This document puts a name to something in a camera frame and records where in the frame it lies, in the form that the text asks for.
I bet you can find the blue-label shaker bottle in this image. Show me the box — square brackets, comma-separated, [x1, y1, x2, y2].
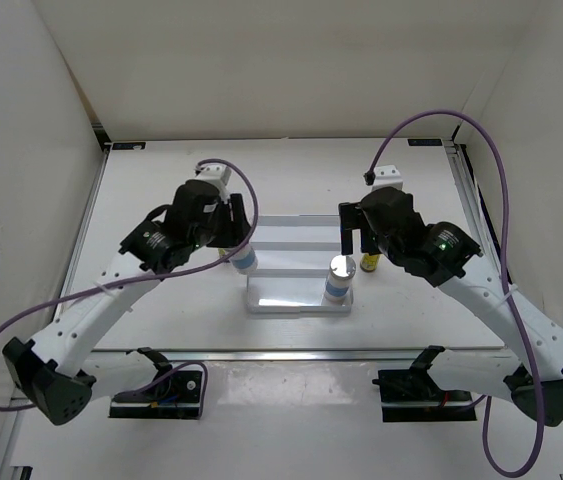
[324, 255, 356, 303]
[229, 243, 258, 275]

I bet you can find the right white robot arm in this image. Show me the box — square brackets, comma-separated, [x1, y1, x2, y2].
[338, 187, 563, 427]

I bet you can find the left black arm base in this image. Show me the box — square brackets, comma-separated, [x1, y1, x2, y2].
[108, 347, 209, 420]

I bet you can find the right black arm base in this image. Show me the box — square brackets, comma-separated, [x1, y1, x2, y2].
[372, 346, 477, 423]

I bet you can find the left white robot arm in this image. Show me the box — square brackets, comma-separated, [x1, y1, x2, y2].
[2, 180, 251, 425]

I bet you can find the white divided organizer tray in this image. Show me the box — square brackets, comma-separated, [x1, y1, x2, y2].
[245, 215, 353, 317]

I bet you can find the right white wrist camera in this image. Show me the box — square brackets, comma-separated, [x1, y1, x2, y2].
[370, 165, 403, 191]

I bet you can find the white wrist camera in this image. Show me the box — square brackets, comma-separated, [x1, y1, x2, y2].
[370, 165, 403, 191]
[195, 162, 232, 197]

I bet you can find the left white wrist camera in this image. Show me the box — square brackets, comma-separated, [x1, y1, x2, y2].
[195, 162, 232, 197]

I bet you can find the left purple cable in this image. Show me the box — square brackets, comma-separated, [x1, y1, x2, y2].
[0, 159, 261, 412]

